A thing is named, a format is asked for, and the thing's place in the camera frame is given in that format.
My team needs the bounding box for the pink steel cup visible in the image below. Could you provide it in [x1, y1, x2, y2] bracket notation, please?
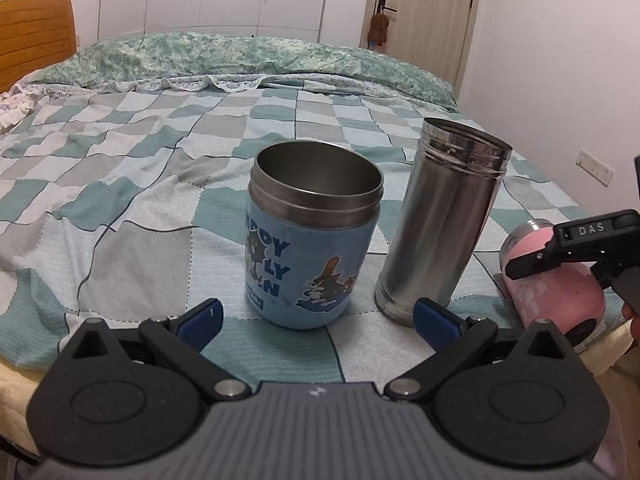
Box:
[499, 219, 605, 347]

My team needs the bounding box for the blue cartoon steel cup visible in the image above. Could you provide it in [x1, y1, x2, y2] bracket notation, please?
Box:
[245, 140, 384, 330]

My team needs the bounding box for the tall stainless steel flask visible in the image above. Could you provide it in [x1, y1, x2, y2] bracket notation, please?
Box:
[374, 118, 512, 326]

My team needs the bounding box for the green floral quilt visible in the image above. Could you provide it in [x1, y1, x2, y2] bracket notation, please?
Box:
[21, 32, 457, 110]

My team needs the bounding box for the floral pillow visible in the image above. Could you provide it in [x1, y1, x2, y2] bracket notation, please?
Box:
[0, 86, 40, 134]

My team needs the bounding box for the beige wooden door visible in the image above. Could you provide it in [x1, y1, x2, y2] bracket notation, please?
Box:
[360, 0, 480, 92]

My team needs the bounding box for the brown plush toy on door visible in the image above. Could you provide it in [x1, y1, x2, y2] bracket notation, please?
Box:
[368, 11, 390, 47]

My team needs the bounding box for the orange wooden headboard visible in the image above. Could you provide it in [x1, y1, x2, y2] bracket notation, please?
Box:
[0, 0, 77, 92]

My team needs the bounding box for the white wall socket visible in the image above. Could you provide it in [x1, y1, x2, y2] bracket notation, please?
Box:
[576, 151, 614, 188]

